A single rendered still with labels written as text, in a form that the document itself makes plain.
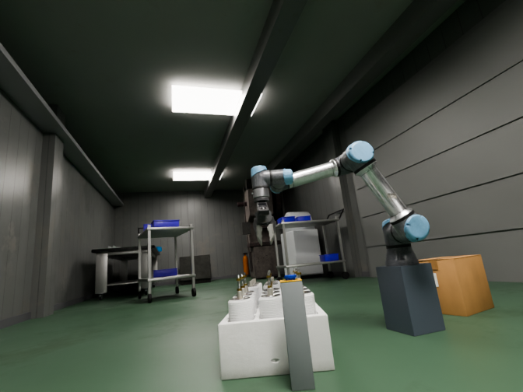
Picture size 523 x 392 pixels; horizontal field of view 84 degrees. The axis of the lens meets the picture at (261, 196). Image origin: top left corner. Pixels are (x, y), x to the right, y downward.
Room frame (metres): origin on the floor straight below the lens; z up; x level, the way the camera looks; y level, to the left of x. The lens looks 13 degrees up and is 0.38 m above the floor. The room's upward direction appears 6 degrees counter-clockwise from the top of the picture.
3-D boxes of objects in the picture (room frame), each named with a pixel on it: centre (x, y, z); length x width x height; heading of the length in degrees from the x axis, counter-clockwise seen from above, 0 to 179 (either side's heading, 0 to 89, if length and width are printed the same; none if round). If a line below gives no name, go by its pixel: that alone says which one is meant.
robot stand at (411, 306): (1.49, -0.66, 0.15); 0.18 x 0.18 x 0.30; 18
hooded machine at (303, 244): (5.88, -0.67, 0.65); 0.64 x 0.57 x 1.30; 18
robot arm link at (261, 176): (1.30, 0.00, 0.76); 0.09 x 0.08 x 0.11; 95
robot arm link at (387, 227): (1.49, -0.66, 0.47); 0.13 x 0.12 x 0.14; 5
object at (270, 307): (1.17, 0.00, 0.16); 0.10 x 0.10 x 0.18
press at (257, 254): (7.17, 0.04, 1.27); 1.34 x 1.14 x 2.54; 18
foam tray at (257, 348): (1.29, 0.00, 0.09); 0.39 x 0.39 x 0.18; 89
